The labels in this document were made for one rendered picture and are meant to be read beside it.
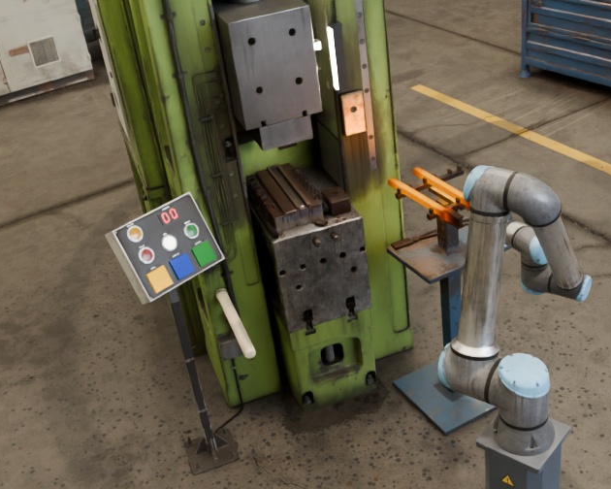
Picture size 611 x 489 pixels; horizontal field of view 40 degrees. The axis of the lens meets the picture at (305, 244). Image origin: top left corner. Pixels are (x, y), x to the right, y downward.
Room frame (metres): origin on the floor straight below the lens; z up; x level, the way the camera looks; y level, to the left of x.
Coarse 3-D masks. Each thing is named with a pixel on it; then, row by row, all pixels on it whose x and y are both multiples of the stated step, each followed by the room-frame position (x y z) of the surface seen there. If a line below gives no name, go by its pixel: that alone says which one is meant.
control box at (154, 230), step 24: (144, 216) 2.63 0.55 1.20; (192, 216) 2.70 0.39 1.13; (120, 240) 2.54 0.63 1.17; (144, 240) 2.57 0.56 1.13; (192, 240) 2.65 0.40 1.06; (120, 264) 2.55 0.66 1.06; (144, 264) 2.52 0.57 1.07; (168, 264) 2.55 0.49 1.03; (192, 264) 2.59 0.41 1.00; (144, 288) 2.46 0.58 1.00; (168, 288) 2.49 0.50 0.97
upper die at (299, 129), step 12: (288, 120) 2.89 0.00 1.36; (300, 120) 2.90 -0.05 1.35; (252, 132) 2.98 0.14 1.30; (264, 132) 2.87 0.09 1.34; (276, 132) 2.88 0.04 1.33; (288, 132) 2.89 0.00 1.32; (300, 132) 2.90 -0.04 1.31; (264, 144) 2.87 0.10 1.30; (276, 144) 2.88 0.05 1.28; (288, 144) 2.89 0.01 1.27
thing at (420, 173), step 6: (414, 168) 3.00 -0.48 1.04; (420, 168) 3.00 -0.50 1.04; (414, 174) 2.99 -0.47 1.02; (420, 174) 2.95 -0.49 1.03; (426, 174) 2.94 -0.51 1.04; (432, 180) 2.88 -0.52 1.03; (438, 180) 2.87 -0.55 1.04; (438, 186) 2.84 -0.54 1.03; (444, 186) 2.81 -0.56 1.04; (450, 186) 2.81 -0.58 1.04; (444, 192) 2.81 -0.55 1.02; (450, 192) 2.77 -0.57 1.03; (456, 192) 2.76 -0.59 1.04; (462, 192) 2.75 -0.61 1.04; (462, 198) 2.71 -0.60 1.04; (468, 204) 2.66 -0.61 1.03; (468, 210) 2.66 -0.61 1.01
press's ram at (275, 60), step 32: (224, 0) 3.15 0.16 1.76; (288, 0) 3.02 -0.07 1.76; (224, 32) 2.92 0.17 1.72; (256, 32) 2.87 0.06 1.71; (288, 32) 2.90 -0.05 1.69; (224, 64) 3.02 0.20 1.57; (256, 64) 2.87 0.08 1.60; (288, 64) 2.90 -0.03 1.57; (256, 96) 2.87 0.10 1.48; (288, 96) 2.90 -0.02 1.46
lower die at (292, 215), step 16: (256, 176) 3.26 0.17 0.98; (272, 176) 3.22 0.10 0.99; (288, 176) 3.19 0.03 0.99; (272, 192) 3.07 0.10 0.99; (304, 192) 3.02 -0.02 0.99; (272, 208) 2.95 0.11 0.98; (288, 208) 2.91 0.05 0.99; (320, 208) 2.91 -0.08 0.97; (288, 224) 2.88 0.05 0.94; (304, 224) 2.89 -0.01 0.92
